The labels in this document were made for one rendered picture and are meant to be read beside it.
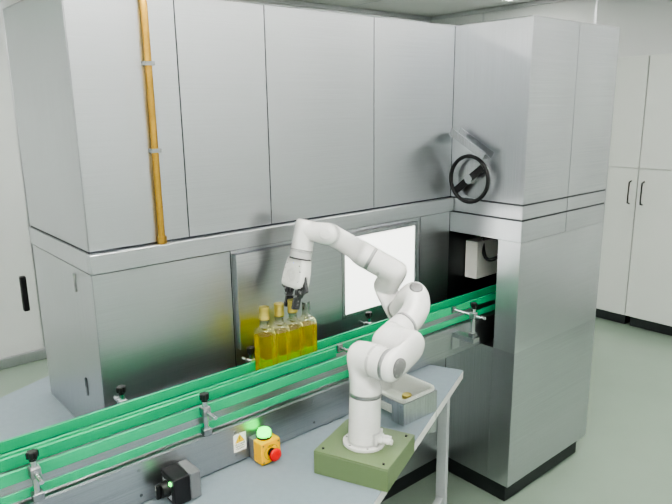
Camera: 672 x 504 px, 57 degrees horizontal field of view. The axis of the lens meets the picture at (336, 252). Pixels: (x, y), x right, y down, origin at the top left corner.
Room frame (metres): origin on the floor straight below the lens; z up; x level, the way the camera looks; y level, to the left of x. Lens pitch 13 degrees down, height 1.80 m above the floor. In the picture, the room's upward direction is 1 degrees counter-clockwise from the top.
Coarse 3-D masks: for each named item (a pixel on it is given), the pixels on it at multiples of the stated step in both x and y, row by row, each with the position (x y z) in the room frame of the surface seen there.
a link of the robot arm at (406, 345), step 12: (384, 324) 1.80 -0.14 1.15; (396, 324) 1.78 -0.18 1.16; (408, 324) 1.80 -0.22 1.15; (384, 336) 1.74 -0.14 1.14; (396, 336) 1.72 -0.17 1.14; (408, 336) 1.69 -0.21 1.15; (420, 336) 1.71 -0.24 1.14; (396, 348) 1.64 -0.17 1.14; (408, 348) 1.66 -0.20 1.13; (420, 348) 1.70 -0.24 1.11; (384, 360) 1.61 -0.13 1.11; (396, 360) 1.62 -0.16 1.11; (408, 360) 1.65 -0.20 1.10; (384, 372) 1.60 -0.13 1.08; (396, 372) 1.61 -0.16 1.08
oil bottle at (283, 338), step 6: (276, 324) 1.98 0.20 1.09; (282, 324) 1.98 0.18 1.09; (276, 330) 1.96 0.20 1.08; (282, 330) 1.97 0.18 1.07; (288, 330) 1.98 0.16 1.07; (276, 336) 1.96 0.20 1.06; (282, 336) 1.97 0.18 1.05; (288, 336) 1.98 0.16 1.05; (276, 342) 1.96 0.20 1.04; (282, 342) 1.97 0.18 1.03; (288, 342) 1.98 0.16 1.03; (276, 348) 1.96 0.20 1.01; (282, 348) 1.96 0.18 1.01; (288, 348) 1.98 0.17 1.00; (282, 354) 1.96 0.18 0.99; (288, 354) 1.98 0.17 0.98; (282, 360) 1.96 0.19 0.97
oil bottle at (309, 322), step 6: (300, 318) 2.05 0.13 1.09; (306, 318) 2.04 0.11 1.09; (312, 318) 2.05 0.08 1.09; (306, 324) 2.03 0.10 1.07; (312, 324) 2.05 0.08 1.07; (306, 330) 2.03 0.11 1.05; (312, 330) 2.05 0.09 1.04; (306, 336) 2.03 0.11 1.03; (312, 336) 2.05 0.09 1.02; (306, 342) 2.03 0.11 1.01; (312, 342) 2.05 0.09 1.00; (306, 348) 2.03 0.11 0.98; (312, 348) 2.05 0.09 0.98
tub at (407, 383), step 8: (408, 376) 2.11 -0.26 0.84; (384, 384) 2.14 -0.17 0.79; (392, 384) 2.16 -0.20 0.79; (400, 384) 2.13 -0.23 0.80; (408, 384) 2.10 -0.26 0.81; (416, 384) 2.07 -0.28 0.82; (424, 384) 2.05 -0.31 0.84; (384, 392) 1.98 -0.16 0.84; (392, 392) 2.12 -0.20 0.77; (400, 392) 2.12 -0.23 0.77; (416, 392) 2.07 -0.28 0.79; (424, 392) 1.97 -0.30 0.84; (400, 400) 1.92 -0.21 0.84; (408, 400) 1.92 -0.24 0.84
